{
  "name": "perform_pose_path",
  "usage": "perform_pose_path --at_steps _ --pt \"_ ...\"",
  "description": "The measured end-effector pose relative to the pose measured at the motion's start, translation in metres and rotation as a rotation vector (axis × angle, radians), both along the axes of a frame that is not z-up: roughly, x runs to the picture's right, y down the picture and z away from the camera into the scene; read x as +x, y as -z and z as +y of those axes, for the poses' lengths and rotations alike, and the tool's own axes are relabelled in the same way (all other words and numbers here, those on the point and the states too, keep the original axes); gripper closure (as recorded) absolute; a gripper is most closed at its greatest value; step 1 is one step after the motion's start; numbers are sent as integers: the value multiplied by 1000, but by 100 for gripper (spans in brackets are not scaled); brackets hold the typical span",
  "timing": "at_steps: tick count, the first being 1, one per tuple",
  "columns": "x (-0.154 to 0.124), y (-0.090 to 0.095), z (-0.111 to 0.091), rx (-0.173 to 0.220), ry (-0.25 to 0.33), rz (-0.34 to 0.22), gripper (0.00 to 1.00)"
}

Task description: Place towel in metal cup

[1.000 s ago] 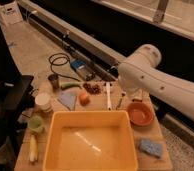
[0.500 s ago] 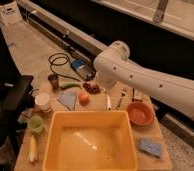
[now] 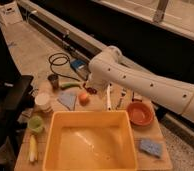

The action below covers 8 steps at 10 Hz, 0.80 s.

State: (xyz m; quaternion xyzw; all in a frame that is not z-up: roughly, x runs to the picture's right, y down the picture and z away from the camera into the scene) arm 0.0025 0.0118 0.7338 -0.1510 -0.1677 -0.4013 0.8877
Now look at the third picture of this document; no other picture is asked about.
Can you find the blue grey towel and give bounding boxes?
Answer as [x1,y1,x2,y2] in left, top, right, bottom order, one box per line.
[58,92,77,111]

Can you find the white paper cup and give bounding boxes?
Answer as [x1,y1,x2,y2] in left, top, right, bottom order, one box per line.
[35,93,51,113]

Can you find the white paper bag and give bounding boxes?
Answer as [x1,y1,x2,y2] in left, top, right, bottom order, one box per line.
[0,1,23,26]

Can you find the yellow corn cob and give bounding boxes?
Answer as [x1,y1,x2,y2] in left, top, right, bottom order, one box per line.
[29,135,38,163]

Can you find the orange bowl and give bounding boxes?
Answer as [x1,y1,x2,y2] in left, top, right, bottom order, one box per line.
[127,102,154,126]

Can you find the blue sponge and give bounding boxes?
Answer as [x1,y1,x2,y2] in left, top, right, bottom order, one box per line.
[139,139,162,158]

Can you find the green plastic cup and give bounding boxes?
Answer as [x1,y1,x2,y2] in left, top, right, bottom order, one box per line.
[27,115,44,134]

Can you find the metal cup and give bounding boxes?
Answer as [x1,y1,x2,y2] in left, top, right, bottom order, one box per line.
[48,74,59,89]

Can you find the yellow plastic tub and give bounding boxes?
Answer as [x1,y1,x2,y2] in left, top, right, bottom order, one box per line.
[42,111,138,171]

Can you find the black coiled cable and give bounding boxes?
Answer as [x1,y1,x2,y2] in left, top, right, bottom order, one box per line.
[48,52,82,83]

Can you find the orange fruit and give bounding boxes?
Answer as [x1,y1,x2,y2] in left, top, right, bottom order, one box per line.
[78,92,90,106]

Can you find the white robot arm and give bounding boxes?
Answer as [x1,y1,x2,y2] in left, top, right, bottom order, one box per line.
[88,46,194,123]

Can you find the green pepper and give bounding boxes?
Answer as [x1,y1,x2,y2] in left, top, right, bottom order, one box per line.
[60,83,81,90]

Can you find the blue power box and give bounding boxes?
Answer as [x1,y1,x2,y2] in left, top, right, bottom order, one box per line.
[70,59,88,71]

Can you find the dark red grapes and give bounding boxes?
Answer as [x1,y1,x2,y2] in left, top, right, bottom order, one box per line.
[83,83,97,94]

